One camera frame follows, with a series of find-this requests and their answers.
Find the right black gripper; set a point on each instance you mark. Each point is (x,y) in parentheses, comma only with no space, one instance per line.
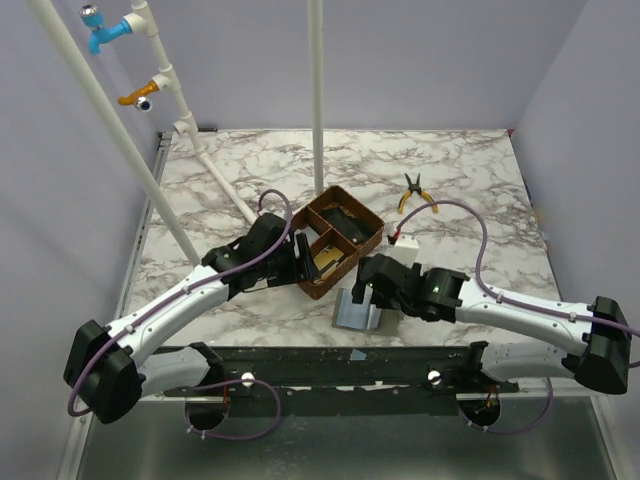
(370,273)

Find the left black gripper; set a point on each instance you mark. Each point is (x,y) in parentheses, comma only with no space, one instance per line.
(300,257)

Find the grey card holder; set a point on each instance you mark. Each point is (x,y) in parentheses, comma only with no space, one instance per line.
(365,316)

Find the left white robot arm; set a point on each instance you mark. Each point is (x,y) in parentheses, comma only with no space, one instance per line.
(110,368)

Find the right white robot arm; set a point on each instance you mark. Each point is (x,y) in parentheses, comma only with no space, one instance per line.
(589,343)

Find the gold card with stripe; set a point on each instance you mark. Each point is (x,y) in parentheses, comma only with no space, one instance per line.
(327,260)

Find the woven brown divided basket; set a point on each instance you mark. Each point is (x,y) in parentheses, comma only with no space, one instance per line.
(321,234)

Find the gold faucet tap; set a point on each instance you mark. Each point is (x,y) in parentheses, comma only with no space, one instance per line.
(140,99)

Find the white vertical pole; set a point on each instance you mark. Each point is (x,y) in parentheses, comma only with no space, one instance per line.
(316,57)

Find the blue faucet tap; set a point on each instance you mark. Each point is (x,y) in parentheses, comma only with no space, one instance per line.
(100,33)

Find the white diagonal pole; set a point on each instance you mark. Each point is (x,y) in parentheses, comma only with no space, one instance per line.
(53,25)

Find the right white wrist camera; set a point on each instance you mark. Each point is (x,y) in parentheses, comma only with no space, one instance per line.
(405,250)

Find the yellow handled pliers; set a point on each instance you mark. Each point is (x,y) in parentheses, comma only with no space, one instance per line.
(414,188)

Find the aluminium frame rail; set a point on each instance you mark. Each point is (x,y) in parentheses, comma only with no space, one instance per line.
(153,442)

